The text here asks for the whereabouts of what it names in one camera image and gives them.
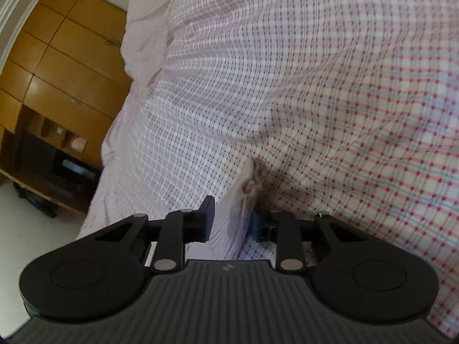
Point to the wooden wardrobe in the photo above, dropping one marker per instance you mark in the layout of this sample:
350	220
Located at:
68	50

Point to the pink crinkled blanket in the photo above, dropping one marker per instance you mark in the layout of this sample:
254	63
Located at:
143	36

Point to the pink knitted sock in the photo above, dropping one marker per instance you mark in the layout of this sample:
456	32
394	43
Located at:
236	204

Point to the wooden desk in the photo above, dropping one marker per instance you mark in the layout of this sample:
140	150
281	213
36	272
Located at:
25	182

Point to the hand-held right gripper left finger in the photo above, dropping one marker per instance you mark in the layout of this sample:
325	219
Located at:
207	222

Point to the checked bed sheet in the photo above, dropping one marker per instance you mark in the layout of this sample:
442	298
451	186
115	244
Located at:
322	96

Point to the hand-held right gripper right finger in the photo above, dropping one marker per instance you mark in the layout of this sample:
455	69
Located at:
255	226

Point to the black monitor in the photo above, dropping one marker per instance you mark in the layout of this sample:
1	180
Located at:
64	166

